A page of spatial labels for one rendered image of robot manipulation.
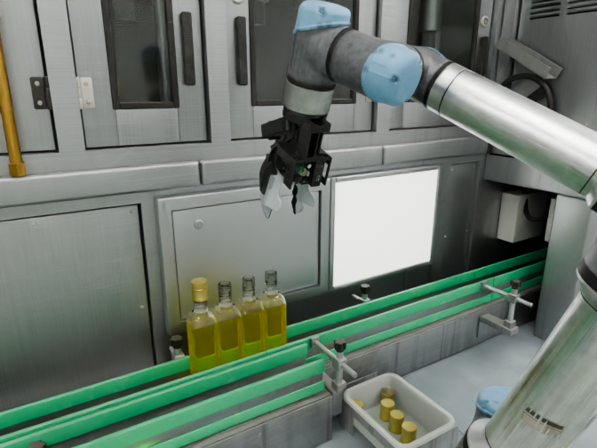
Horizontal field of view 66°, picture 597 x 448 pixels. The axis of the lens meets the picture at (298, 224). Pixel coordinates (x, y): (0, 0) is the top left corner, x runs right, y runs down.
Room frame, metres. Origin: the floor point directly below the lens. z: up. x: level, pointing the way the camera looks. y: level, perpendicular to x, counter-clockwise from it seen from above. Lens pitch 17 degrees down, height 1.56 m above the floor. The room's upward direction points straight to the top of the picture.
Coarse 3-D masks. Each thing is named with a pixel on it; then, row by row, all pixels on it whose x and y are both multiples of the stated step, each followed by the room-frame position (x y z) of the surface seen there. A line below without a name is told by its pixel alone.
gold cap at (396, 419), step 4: (392, 412) 0.91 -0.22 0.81; (396, 412) 0.91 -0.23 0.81; (400, 412) 0.91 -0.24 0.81; (392, 416) 0.90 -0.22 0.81; (396, 416) 0.90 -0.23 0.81; (400, 416) 0.90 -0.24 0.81; (392, 420) 0.90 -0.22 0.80; (396, 420) 0.89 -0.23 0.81; (400, 420) 0.89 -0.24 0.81; (392, 424) 0.90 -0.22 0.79; (396, 424) 0.89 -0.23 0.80; (400, 424) 0.89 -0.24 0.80; (388, 428) 0.91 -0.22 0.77; (392, 428) 0.90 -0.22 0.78; (396, 428) 0.89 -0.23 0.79; (400, 428) 0.89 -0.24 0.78; (392, 432) 0.89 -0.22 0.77; (396, 432) 0.89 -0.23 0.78; (400, 432) 0.89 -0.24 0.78
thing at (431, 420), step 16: (368, 384) 0.99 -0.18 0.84; (384, 384) 1.01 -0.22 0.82; (400, 384) 1.00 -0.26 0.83; (352, 400) 0.92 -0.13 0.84; (368, 400) 0.98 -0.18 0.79; (400, 400) 0.99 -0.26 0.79; (416, 400) 0.95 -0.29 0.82; (432, 400) 0.92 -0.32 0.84; (368, 416) 0.87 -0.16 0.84; (416, 416) 0.94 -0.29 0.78; (432, 416) 0.90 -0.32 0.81; (448, 416) 0.87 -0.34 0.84; (384, 432) 0.82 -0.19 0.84; (432, 432) 0.82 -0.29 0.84
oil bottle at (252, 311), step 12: (240, 300) 0.95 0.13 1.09; (252, 300) 0.94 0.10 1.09; (252, 312) 0.93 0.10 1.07; (264, 312) 0.95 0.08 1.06; (252, 324) 0.93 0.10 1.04; (264, 324) 0.95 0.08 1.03; (252, 336) 0.93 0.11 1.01; (264, 336) 0.95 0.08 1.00; (252, 348) 0.93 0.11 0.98; (264, 348) 0.94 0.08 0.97
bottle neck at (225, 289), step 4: (220, 284) 0.92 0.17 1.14; (224, 284) 0.94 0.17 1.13; (228, 284) 0.92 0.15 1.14; (220, 288) 0.92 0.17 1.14; (224, 288) 0.91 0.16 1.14; (228, 288) 0.92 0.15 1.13; (220, 292) 0.92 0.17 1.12; (224, 292) 0.91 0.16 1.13; (228, 292) 0.92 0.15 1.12; (220, 296) 0.91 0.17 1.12; (224, 296) 0.91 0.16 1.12; (228, 296) 0.92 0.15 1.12; (220, 300) 0.92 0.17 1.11; (224, 300) 0.91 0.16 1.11; (228, 300) 0.92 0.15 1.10; (220, 304) 0.92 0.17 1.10; (224, 304) 0.91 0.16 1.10; (228, 304) 0.92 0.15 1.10
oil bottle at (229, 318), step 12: (216, 312) 0.91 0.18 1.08; (228, 312) 0.90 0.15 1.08; (240, 312) 0.92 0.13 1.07; (228, 324) 0.90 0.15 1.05; (240, 324) 0.91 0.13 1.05; (228, 336) 0.90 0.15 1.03; (240, 336) 0.91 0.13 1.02; (228, 348) 0.90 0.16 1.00; (240, 348) 0.91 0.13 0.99; (228, 360) 0.90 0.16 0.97
